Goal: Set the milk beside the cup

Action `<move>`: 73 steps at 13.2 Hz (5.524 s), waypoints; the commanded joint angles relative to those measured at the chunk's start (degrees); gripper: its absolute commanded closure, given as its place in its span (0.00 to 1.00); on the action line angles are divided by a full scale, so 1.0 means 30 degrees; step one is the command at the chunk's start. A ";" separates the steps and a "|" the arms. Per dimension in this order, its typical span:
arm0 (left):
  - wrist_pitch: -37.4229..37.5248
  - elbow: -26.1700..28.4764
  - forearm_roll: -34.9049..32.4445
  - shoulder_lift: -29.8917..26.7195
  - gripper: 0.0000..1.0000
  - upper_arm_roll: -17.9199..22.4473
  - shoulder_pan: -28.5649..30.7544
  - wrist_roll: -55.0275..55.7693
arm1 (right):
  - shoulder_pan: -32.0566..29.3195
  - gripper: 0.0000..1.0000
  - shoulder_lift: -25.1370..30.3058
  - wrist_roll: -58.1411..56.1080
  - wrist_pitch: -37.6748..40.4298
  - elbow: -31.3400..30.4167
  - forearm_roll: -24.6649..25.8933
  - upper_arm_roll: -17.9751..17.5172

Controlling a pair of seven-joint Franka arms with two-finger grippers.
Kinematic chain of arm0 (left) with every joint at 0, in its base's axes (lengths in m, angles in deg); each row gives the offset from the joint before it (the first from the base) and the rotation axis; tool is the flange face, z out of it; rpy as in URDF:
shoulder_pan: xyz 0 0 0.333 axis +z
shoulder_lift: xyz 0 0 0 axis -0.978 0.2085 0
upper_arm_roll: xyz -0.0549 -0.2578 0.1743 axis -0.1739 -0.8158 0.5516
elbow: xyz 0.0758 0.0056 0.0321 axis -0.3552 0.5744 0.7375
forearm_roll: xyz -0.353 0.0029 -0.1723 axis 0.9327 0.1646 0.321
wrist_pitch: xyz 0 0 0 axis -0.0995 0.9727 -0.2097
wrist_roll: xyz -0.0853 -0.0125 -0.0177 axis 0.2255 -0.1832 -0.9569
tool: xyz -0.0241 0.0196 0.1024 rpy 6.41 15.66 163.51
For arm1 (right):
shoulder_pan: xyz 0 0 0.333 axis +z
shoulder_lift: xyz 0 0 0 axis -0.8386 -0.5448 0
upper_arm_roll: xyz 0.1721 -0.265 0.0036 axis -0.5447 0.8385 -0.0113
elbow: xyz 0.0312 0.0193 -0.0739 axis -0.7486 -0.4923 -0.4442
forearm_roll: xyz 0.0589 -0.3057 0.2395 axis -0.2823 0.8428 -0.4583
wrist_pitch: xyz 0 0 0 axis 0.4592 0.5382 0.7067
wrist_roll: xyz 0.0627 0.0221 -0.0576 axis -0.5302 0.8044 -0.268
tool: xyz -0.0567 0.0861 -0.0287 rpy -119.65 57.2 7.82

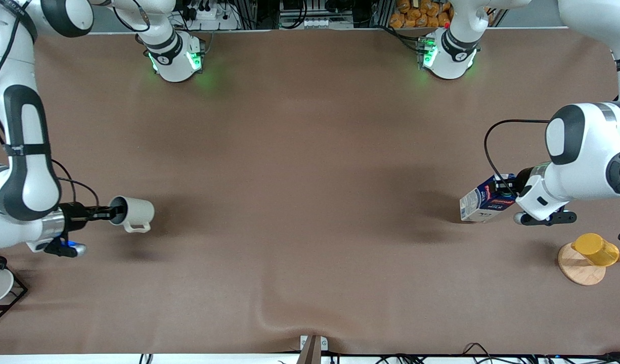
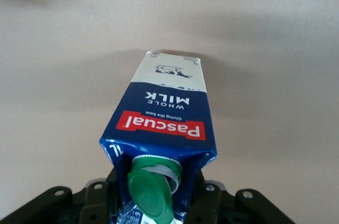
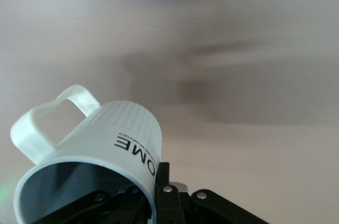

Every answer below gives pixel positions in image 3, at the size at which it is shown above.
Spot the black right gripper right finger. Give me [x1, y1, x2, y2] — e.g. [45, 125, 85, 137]
[155, 162, 269, 224]

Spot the brown table cover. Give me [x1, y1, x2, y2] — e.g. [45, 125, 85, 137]
[0, 0, 339, 224]

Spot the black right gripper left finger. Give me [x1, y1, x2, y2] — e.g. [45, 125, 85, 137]
[31, 185, 152, 224]

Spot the white ribbed mug with handle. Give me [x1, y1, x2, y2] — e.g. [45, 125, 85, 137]
[10, 84, 163, 224]

